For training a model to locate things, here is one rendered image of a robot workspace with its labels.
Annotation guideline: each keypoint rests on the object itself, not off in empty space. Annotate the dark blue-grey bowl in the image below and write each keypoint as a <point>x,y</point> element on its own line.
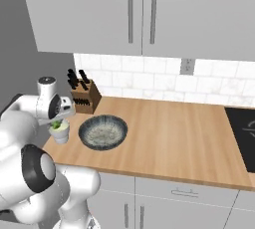
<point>103,133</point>

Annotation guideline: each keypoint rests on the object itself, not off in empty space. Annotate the grey wall cupboard door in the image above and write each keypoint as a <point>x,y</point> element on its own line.
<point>83,10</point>
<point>205,14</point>

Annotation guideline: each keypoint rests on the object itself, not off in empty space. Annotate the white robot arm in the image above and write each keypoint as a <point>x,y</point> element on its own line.
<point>20,173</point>

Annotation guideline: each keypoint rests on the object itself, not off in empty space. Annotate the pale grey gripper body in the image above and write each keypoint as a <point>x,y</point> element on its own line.
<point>67,108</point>

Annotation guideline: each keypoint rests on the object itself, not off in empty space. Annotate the narrow grey drawer front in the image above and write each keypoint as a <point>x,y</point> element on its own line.
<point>116,181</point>

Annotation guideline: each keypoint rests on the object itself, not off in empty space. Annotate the grey wall socket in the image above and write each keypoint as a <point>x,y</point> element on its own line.
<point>187,66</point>

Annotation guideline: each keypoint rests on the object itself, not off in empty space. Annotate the wide grey drawer front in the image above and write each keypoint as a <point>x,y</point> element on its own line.
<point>156,189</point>

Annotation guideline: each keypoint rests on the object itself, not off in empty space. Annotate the black hob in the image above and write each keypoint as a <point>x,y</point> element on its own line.
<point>244,133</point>

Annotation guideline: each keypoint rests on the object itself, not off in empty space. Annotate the brown wooden knife block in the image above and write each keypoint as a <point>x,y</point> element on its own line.
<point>87,98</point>

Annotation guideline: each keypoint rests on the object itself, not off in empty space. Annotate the grey base cupboard door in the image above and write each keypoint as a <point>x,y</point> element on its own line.
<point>109,211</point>
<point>186,216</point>

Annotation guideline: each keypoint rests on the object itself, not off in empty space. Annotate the grey base cupboard front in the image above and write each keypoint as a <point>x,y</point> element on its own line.
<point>244,211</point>

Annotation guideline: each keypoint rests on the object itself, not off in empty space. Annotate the white glass of lemonade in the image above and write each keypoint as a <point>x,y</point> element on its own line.
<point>60,134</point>

